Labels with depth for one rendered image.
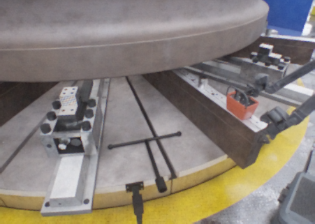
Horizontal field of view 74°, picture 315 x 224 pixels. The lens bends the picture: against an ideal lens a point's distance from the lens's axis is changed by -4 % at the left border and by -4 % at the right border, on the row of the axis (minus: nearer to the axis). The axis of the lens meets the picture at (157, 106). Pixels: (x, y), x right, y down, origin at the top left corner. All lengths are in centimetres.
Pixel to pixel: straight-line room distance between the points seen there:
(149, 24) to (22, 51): 94
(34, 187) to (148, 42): 132
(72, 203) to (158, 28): 136
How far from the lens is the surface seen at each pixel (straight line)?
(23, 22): 189
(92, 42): 168
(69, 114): 157
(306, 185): 200
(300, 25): 671
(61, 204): 156
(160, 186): 155
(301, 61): 393
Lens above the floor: 163
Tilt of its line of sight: 35 degrees down
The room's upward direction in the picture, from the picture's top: straight up
